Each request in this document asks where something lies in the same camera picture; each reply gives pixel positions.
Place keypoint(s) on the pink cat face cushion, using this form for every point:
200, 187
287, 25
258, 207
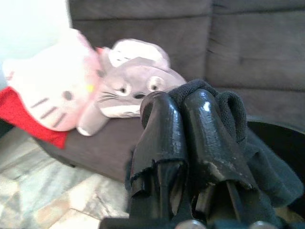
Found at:
47, 83

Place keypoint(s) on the dark brown fabric sofa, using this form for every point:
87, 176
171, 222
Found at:
166, 28

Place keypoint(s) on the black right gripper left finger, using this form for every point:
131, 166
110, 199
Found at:
162, 143

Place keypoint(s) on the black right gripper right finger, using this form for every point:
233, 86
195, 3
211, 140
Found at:
209, 143

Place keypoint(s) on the black plastic bucket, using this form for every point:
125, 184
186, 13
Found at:
281, 133

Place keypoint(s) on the black knit garment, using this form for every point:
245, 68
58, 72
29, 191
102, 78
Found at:
262, 167

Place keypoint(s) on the grey totoro plush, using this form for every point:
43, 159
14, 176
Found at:
133, 78

